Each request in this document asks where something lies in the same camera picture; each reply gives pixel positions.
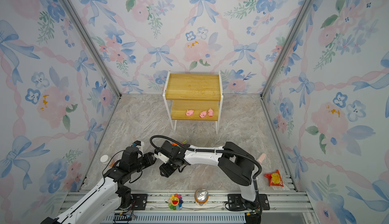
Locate pink toy pig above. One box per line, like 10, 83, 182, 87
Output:
199, 111, 207, 118
185, 110, 194, 116
208, 108, 214, 117

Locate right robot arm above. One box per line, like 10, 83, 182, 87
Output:
154, 140, 262, 205

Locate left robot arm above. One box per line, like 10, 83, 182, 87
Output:
42, 146, 156, 224

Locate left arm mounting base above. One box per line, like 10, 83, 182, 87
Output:
119, 194, 148, 210

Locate right arm mounting base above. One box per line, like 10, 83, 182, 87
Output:
225, 194, 270, 211

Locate white capped pill bottle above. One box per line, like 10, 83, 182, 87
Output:
100, 155, 110, 164

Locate rainbow smiling flower plush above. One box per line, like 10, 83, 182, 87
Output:
168, 194, 183, 210

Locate orange metal can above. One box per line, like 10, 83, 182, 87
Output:
194, 188, 209, 207

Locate small red toy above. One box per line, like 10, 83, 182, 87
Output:
264, 170, 284, 187

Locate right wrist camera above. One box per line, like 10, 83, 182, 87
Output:
154, 152, 169, 163

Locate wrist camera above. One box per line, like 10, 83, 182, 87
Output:
132, 141, 145, 154
154, 152, 169, 163

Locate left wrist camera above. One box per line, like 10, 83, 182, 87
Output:
132, 141, 145, 154

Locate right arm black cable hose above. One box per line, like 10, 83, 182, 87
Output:
149, 134, 262, 180

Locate wooden two-tier white-frame shelf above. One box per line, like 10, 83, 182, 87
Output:
162, 71, 224, 133

